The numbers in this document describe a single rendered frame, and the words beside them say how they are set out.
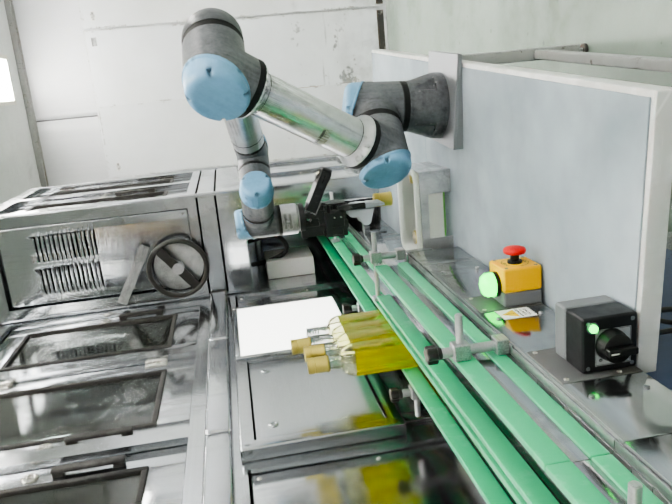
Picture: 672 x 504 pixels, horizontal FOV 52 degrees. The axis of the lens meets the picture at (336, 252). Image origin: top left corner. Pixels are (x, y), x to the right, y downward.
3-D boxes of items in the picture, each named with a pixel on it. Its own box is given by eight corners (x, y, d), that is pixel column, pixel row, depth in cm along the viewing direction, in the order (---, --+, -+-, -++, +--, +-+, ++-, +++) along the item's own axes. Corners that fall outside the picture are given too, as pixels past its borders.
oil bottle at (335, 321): (413, 325, 165) (326, 338, 162) (412, 303, 164) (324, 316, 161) (420, 333, 160) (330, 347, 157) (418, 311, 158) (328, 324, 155)
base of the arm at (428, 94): (429, 71, 165) (389, 72, 163) (450, 72, 151) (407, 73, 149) (428, 134, 169) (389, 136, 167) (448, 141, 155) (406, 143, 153)
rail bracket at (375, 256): (405, 294, 168) (355, 301, 166) (400, 227, 163) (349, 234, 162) (408, 297, 165) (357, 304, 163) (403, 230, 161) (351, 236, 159)
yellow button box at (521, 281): (527, 291, 127) (489, 296, 126) (526, 252, 125) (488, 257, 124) (544, 302, 121) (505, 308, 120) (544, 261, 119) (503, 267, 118)
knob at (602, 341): (625, 356, 92) (640, 366, 89) (594, 361, 92) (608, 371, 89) (626, 325, 91) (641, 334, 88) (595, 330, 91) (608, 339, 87)
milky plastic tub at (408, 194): (431, 242, 186) (400, 246, 184) (427, 160, 180) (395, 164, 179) (452, 258, 169) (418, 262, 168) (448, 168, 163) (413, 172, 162)
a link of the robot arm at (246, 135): (172, -14, 129) (231, 153, 171) (173, 24, 123) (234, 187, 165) (232, -25, 129) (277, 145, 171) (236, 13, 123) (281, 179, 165)
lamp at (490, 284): (492, 292, 125) (476, 294, 124) (491, 268, 124) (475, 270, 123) (502, 299, 120) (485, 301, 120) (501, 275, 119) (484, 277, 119)
